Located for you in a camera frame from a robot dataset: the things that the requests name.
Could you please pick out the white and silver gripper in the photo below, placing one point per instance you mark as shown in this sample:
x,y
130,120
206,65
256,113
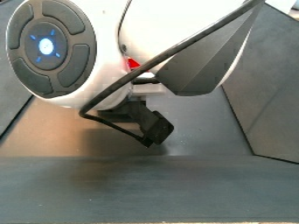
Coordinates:
x,y
146,85

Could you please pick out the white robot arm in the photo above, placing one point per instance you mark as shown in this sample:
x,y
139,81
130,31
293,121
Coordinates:
x,y
71,47

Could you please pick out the red shape-sorter block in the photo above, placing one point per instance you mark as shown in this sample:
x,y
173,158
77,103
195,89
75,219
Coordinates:
x,y
134,65

